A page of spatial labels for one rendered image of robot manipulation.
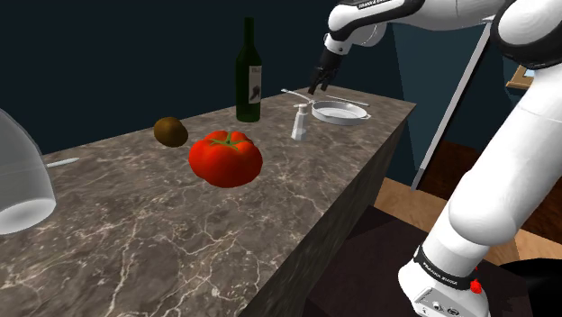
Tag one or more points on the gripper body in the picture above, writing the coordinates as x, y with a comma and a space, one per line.
330, 59

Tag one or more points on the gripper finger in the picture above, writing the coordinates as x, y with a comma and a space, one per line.
314, 84

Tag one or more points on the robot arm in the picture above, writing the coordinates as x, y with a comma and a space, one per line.
505, 184

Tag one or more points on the silver spoon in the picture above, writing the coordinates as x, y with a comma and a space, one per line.
295, 94

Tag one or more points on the white pan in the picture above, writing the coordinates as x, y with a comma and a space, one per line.
339, 113

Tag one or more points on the dark green wine bottle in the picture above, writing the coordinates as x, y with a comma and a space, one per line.
248, 79

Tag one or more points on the red tomato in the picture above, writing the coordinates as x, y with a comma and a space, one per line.
225, 158

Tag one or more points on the brown kiwi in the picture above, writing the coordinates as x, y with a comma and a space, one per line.
170, 131

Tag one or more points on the wooden framed picture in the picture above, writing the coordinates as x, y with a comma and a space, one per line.
520, 79

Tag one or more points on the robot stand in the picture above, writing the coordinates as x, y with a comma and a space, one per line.
395, 268

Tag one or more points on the clear glass bowl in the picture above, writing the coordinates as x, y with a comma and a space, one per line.
22, 184

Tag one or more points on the grey door frame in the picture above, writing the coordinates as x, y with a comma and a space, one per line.
452, 105

